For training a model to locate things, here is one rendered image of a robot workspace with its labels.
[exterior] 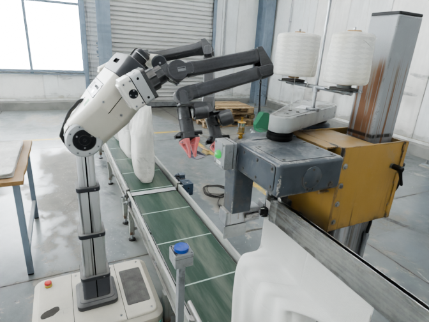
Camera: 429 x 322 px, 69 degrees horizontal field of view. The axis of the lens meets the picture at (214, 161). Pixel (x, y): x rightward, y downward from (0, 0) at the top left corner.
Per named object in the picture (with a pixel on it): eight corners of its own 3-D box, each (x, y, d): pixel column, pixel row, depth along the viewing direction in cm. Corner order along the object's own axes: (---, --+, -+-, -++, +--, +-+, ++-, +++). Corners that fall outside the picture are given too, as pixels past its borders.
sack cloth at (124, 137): (116, 146, 393) (113, 87, 368) (133, 145, 402) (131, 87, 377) (124, 158, 353) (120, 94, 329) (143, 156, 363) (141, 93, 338)
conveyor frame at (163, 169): (97, 137, 462) (96, 128, 457) (130, 135, 482) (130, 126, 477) (127, 206, 272) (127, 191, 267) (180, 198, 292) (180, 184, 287)
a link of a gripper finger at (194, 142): (203, 154, 123) (199, 131, 124) (187, 156, 120) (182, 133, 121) (196, 158, 129) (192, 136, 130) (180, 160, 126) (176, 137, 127)
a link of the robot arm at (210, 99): (205, 61, 174) (202, 45, 165) (216, 60, 173) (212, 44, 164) (204, 123, 152) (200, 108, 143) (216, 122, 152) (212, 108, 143)
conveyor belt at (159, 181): (100, 136, 463) (100, 130, 460) (127, 134, 480) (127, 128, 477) (131, 202, 278) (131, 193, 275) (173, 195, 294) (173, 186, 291)
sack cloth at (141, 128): (127, 167, 330) (125, 98, 306) (148, 165, 339) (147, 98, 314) (136, 184, 290) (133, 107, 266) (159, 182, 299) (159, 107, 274)
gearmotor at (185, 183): (168, 184, 321) (169, 170, 315) (182, 182, 327) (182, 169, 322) (179, 197, 295) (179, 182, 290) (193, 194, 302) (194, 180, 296)
